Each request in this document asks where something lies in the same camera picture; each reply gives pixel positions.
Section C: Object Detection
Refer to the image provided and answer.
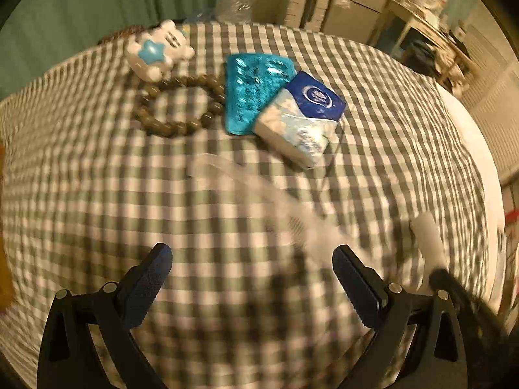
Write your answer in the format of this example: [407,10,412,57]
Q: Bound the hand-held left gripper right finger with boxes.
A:
[332,244,467,389]

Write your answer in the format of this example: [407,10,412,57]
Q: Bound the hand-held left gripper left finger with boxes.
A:
[36,243,175,389]

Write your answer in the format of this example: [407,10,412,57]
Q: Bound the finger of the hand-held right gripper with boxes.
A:
[429,267,512,345]

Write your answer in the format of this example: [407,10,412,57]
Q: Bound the white plastic cylinder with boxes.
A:
[409,212,447,272]

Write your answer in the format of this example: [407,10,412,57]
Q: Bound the clear plastic wrapper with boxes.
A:
[190,152,366,262]

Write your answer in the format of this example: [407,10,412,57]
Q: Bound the white bed mattress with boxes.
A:
[436,85,512,309]

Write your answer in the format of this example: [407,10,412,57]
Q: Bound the blue and white tissue packet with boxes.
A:
[252,72,347,170]

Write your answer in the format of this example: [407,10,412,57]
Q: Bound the white louvred wardrobe doors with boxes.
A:
[458,0,519,179]

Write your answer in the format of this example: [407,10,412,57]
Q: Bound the teal blister pack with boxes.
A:
[224,53,296,134]

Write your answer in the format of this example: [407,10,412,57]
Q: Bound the wooden chair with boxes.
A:
[436,44,475,94]

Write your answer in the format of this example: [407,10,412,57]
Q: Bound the white toy with blue star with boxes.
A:
[126,20,196,82]

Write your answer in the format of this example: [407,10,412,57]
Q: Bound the brown patterned bag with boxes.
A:
[99,24,151,44]

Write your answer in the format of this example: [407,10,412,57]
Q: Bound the white dressing desk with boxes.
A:
[389,0,475,74]

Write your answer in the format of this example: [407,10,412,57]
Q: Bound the crushed blue water bottle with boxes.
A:
[182,8,220,25]

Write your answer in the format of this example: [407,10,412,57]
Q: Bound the grey mini fridge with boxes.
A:
[322,0,400,43]

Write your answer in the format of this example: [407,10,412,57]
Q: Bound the wide green curtain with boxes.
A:
[0,0,248,98]

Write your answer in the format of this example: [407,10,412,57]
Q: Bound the large clear water bottle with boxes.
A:
[217,0,254,23]

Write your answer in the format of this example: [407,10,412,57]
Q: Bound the brown bead bracelet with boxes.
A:
[134,75,228,136]

